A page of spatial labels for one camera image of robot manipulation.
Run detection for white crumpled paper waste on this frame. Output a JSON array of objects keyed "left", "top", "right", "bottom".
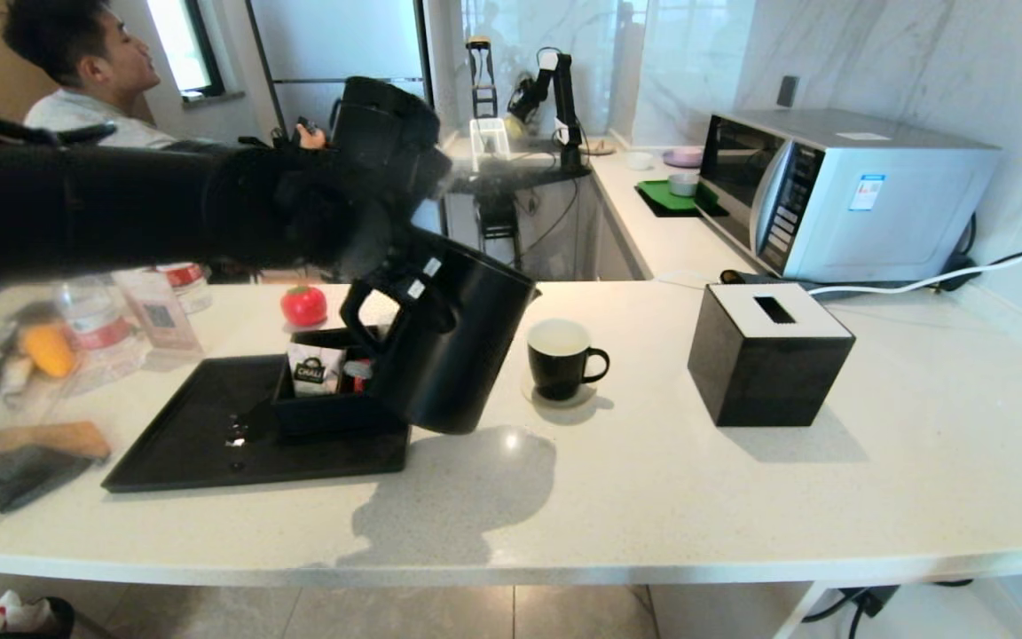
[{"left": 0, "top": 590, "right": 55, "bottom": 639}]

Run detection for black cloth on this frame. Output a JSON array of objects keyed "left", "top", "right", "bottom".
[{"left": 0, "top": 444, "right": 104, "bottom": 522}]

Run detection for clear water bottle red cap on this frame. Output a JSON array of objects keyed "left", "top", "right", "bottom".
[
  {"left": 57, "top": 280, "right": 148, "bottom": 383},
  {"left": 156, "top": 262, "right": 215, "bottom": 316}
]

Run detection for black compartment sachet box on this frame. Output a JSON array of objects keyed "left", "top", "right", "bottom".
[{"left": 271, "top": 327, "right": 410, "bottom": 438}]

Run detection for red tomato shaped ornament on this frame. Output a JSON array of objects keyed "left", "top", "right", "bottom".
[{"left": 280, "top": 285, "right": 328, "bottom": 327}]

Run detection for black serving tray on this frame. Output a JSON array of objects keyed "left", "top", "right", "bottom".
[{"left": 101, "top": 353, "right": 413, "bottom": 494}]

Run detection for silver microwave oven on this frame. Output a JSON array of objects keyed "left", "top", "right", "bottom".
[{"left": 694, "top": 110, "right": 1002, "bottom": 287}]

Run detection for black mug white inside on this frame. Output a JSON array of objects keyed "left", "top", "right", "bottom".
[{"left": 527, "top": 319, "right": 610, "bottom": 402}]

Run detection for man in grey t-shirt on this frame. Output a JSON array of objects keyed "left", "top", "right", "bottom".
[{"left": 1, "top": 0, "right": 327, "bottom": 152}]

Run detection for white tea bag packet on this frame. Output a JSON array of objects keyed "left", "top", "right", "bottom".
[{"left": 287, "top": 344, "right": 348, "bottom": 398}]

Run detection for black tissue box white top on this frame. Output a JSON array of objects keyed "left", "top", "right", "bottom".
[{"left": 688, "top": 284, "right": 855, "bottom": 429}]

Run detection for round clear coaster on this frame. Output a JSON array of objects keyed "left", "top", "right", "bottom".
[{"left": 521, "top": 373, "right": 599, "bottom": 411}]

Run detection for green tray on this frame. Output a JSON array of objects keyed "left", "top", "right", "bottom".
[{"left": 635, "top": 182, "right": 725, "bottom": 221}]

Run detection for white base cabinet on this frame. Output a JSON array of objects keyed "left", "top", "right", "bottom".
[{"left": 595, "top": 177, "right": 654, "bottom": 283}]

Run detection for black clamp frame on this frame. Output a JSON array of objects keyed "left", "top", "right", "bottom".
[{"left": 467, "top": 37, "right": 500, "bottom": 122}]

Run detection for black electric kettle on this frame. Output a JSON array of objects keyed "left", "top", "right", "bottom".
[{"left": 340, "top": 226, "right": 540, "bottom": 436}]

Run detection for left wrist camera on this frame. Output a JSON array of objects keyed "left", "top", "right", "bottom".
[{"left": 329, "top": 75, "right": 443, "bottom": 223}]

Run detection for black waste bin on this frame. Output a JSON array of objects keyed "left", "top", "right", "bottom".
[{"left": 0, "top": 596, "right": 77, "bottom": 639}]

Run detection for brown cork pad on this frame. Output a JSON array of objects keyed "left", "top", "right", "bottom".
[{"left": 0, "top": 421, "right": 113, "bottom": 462}]

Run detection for black framed window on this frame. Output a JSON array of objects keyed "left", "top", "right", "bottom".
[{"left": 145, "top": 0, "right": 228, "bottom": 106}]

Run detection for black plug and cables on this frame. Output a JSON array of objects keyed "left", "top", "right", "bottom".
[{"left": 799, "top": 579, "right": 978, "bottom": 639}]

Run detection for white power cable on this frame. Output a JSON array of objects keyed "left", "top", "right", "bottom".
[{"left": 806, "top": 191, "right": 1022, "bottom": 300}]

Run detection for white wire rack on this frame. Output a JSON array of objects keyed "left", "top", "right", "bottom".
[{"left": 470, "top": 118, "right": 512, "bottom": 161}]

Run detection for orange yellow item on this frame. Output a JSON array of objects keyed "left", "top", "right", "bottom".
[{"left": 19, "top": 324, "right": 79, "bottom": 381}]

